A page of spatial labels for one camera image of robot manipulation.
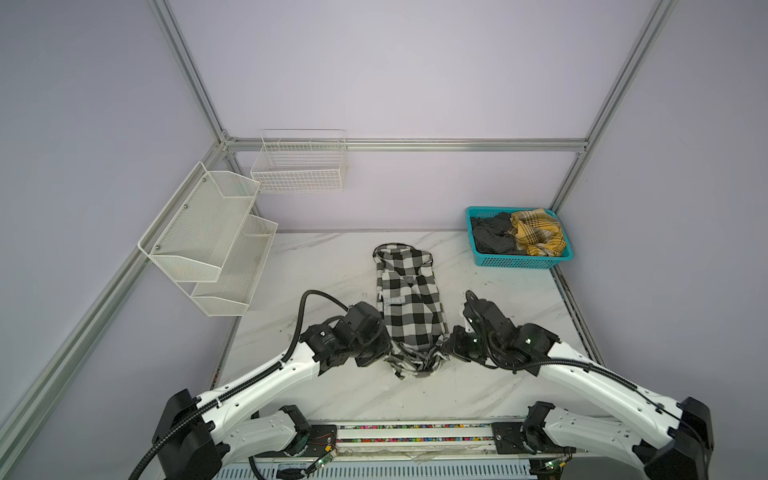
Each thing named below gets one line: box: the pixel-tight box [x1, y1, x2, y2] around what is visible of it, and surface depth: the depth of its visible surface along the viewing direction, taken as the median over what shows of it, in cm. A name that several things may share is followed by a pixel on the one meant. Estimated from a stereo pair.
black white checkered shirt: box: [372, 243, 449, 379], surface depth 97 cm
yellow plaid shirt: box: [507, 208, 566, 257], surface depth 107 cm
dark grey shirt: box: [470, 212, 527, 255], surface depth 110 cm
